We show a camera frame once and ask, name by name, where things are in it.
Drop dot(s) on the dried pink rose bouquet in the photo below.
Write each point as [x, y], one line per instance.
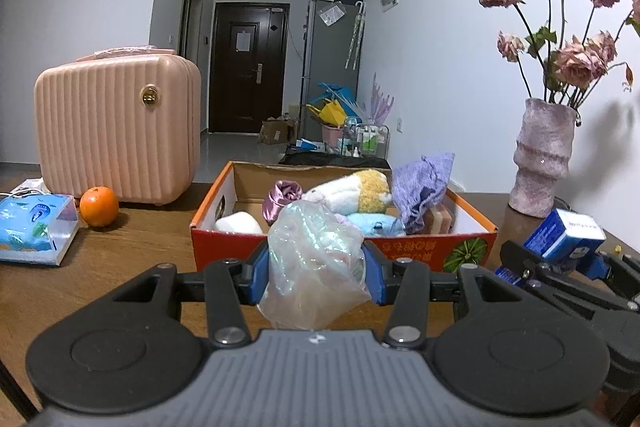
[571, 66]

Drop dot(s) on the yellow bag on pile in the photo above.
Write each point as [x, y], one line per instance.
[331, 114]

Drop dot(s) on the pink cream striped sponge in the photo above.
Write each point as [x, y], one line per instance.
[438, 220]

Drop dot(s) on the white yellow plush alpaca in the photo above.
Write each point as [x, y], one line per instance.
[365, 191]

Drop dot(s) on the white round sponge ball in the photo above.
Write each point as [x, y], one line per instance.
[239, 223]

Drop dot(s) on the blue handkerchief tissue pack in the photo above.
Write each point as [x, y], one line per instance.
[565, 235]

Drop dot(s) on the purple drawstring fabric pouch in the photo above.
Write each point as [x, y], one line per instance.
[419, 186]

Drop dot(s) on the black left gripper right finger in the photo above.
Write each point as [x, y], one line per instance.
[384, 277]

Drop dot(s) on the pink textured ceramic vase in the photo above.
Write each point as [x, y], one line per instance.
[543, 150]

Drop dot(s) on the red orange cardboard box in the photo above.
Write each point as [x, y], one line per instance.
[242, 186]

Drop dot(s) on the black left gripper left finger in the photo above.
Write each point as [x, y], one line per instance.
[249, 278]

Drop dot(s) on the dark brown entrance door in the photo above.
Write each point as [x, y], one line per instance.
[247, 68]

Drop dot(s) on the translucent plastic bag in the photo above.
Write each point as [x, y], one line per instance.
[316, 268]

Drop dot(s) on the rolling cart with bottles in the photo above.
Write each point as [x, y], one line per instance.
[360, 139]

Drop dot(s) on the brown cardboard box on floor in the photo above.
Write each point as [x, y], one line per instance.
[278, 131]

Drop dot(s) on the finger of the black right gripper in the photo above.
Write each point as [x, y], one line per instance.
[518, 265]
[600, 266]

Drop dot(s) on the orange fruit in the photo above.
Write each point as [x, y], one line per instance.
[99, 207]

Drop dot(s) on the pink ribbed suitcase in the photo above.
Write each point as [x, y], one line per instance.
[127, 118]

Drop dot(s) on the blue wet wipes pack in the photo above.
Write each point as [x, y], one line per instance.
[37, 229]

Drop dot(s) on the grey refrigerator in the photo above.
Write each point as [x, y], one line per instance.
[329, 57]

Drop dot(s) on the light blue plush toy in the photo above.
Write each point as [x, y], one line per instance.
[377, 224]

